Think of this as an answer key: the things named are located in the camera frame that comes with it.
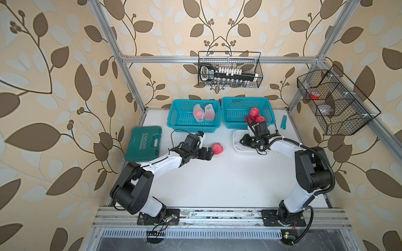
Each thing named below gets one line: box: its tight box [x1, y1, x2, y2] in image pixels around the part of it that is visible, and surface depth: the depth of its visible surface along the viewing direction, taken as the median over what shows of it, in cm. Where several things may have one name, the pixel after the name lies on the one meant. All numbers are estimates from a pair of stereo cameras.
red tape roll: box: [309, 90, 321, 100], surface depth 84 cm
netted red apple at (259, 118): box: [254, 115, 266, 123], surface depth 109 cm
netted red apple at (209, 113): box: [203, 103, 216, 121], surface depth 110 cm
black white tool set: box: [199, 63, 259, 82], surface depth 84 cm
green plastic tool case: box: [124, 126, 163, 163], surface depth 99 cm
